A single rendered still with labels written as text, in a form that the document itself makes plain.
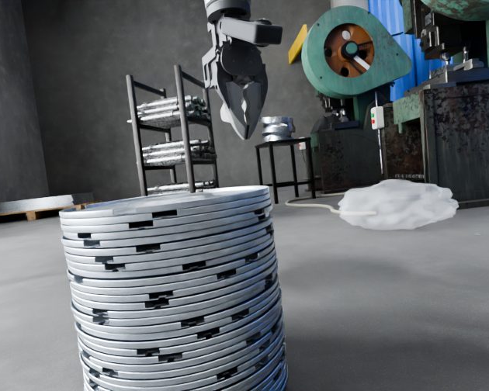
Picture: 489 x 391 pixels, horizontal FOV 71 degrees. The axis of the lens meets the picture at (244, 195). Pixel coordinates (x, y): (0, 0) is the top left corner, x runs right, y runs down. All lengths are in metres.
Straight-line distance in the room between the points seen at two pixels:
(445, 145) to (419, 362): 1.58
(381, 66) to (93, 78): 5.32
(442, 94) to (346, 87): 1.58
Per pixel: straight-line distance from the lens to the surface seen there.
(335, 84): 3.51
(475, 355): 0.65
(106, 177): 7.12
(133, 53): 7.35
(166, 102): 2.22
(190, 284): 0.39
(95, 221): 0.41
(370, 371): 0.58
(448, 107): 2.10
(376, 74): 3.70
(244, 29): 0.54
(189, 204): 0.38
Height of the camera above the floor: 0.30
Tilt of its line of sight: 4 degrees down
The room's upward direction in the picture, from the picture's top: 6 degrees counter-clockwise
